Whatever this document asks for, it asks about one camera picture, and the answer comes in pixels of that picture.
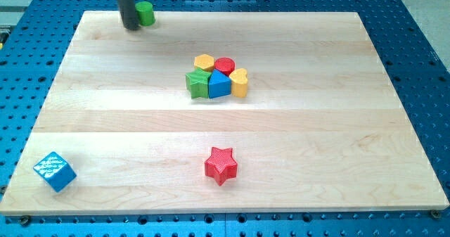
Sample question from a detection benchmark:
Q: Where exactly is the green cylinder block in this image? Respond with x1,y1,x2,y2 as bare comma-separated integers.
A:
135,1,155,26

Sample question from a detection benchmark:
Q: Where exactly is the blue triangle block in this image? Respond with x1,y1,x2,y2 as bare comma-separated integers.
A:
208,70,231,98

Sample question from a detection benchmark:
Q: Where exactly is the yellow heart block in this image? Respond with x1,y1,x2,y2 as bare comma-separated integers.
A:
229,68,248,98

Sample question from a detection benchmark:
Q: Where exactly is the green star block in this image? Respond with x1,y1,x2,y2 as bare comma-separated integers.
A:
185,68,212,98

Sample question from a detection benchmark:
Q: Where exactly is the red cylinder block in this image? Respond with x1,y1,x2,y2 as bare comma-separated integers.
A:
214,57,236,76

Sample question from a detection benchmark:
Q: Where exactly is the yellow hexagon block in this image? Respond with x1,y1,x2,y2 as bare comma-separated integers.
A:
194,54,214,72

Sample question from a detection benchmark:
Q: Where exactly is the red star block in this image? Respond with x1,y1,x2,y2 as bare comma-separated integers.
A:
205,147,238,186

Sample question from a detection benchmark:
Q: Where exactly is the light wooden board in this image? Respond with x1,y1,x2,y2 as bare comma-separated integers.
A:
1,11,449,216

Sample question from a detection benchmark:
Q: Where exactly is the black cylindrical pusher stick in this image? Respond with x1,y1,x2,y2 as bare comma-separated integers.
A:
117,0,140,31

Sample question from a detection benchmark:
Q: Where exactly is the blue cube block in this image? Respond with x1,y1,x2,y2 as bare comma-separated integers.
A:
33,152,77,193

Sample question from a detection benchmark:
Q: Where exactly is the blue perforated metal table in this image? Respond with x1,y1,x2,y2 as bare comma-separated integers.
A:
1,0,449,236

